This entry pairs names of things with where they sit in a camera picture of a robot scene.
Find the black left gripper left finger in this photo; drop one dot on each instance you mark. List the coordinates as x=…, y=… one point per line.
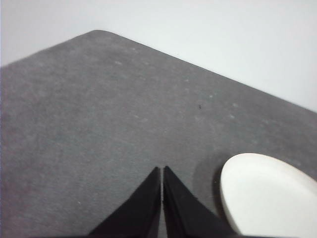
x=138, y=213

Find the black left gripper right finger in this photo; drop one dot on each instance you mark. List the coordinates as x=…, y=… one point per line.
x=183, y=215

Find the white round plate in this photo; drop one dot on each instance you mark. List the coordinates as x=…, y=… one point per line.
x=267, y=196

